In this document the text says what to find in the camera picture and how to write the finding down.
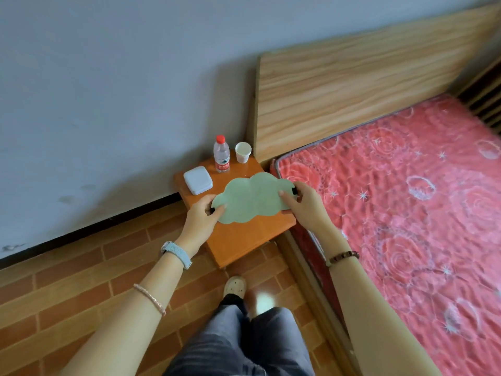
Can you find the person's right hand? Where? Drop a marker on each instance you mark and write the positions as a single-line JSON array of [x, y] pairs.
[[309, 211]]

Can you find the person's left hand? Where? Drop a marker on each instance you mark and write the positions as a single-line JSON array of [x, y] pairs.
[[197, 227]]

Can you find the person's left thumb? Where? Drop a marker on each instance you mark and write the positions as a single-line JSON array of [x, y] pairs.
[[217, 210]]

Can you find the person's right thumb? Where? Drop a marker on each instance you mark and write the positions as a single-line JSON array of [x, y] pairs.
[[287, 197]]

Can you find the green cloud-shaped eye mask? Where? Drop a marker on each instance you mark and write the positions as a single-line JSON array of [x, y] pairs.
[[250, 197]]

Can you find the person's left forearm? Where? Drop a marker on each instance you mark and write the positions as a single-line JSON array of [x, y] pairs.
[[133, 321]]

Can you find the person's right forearm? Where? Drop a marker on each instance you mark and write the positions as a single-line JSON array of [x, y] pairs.
[[368, 309]]

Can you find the white square plastic box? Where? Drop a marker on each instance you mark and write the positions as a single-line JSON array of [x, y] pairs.
[[197, 180]]

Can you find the orange wooden nightstand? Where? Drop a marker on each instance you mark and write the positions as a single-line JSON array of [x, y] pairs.
[[246, 234]]

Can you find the clear water bottle red cap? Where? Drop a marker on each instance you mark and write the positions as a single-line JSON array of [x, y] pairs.
[[221, 156]]

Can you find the light blue wristwatch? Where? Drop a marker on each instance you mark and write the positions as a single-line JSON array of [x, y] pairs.
[[178, 252]]

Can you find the white paper cup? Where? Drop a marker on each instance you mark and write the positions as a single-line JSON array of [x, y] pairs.
[[243, 152]]

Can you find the cream shoe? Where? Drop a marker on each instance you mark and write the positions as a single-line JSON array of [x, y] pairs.
[[235, 286]]

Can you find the red floral mattress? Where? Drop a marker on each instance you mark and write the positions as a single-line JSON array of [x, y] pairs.
[[411, 215]]

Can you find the light wooden headboard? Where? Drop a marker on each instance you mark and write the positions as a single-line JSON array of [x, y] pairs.
[[352, 86]]

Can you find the grey trousers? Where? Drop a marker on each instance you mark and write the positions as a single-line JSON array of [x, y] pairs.
[[242, 344]]

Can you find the wooden bed frame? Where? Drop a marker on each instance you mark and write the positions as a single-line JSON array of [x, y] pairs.
[[317, 293]]

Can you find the wooden slatted frame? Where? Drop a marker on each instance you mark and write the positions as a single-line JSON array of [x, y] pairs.
[[483, 93]]

